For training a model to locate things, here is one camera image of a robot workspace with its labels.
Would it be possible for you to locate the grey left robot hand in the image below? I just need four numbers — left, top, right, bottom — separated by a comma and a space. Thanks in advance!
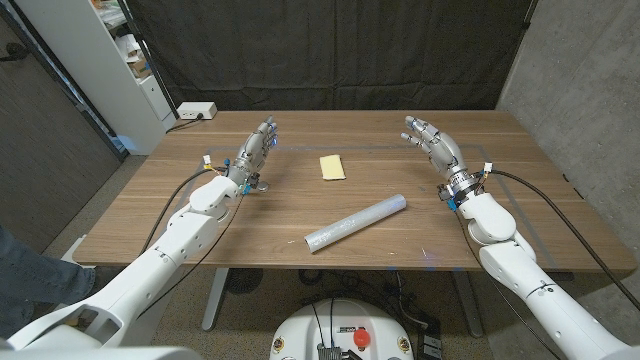
227, 115, 279, 195

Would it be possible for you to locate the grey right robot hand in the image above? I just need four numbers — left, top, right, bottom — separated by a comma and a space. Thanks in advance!
399, 115, 482, 201

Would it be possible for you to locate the white power outlet box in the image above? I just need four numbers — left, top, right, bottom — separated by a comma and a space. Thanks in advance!
176, 101, 219, 121

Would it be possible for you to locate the black curtain backdrop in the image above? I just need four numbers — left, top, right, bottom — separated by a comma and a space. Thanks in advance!
124, 0, 539, 112

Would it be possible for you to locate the black stand pole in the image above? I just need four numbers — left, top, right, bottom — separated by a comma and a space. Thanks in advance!
115, 0, 181, 120

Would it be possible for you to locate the cardboard box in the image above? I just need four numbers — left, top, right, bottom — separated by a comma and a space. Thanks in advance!
127, 54, 153, 80

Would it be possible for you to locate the grey table leg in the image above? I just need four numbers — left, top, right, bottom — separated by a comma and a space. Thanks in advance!
451, 271, 485, 339
201, 268, 230, 333

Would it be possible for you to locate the white shelf cabinet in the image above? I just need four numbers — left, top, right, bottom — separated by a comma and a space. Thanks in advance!
14, 0, 177, 156

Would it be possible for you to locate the white robot torso base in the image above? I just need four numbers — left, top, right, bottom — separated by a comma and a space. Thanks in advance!
268, 298, 415, 360

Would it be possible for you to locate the person leg in jeans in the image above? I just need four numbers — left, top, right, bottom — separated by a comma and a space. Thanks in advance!
0, 224, 97, 339

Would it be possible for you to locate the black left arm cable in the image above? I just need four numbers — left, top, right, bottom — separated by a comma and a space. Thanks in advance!
140, 167, 229, 256

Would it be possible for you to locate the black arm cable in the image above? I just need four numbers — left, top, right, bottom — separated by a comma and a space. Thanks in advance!
489, 169, 640, 311
140, 167, 229, 256

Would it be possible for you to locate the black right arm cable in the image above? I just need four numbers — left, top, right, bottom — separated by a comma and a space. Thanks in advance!
489, 169, 640, 311

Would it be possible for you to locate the black door handle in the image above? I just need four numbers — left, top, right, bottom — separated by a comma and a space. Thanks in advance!
0, 42, 30, 64

